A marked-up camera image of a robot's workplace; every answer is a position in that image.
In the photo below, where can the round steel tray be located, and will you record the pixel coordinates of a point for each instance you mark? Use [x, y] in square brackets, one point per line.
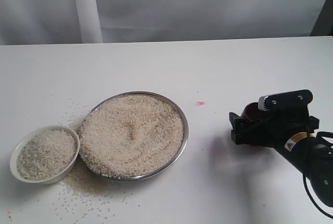
[186, 130]

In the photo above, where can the rice pile in tray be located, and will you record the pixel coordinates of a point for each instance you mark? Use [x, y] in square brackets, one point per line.
[130, 135]

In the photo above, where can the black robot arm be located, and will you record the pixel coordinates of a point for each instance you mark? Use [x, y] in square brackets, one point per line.
[316, 166]

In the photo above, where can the white rice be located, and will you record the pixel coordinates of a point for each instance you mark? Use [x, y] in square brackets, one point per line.
[46, 155]

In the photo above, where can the spilled rice grains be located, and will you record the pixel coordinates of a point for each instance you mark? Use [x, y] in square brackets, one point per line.
[83, 193]

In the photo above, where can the white ceramic bowl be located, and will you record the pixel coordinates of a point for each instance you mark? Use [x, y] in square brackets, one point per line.
[25, 140]

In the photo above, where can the brown wooden cup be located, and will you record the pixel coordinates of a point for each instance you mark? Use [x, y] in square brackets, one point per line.
[252, 112]

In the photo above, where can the white backdrop curtain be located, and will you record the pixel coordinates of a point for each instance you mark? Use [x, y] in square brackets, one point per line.
[117, 21]

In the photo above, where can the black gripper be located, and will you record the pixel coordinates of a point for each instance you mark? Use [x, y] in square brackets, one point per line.
[287, 131]

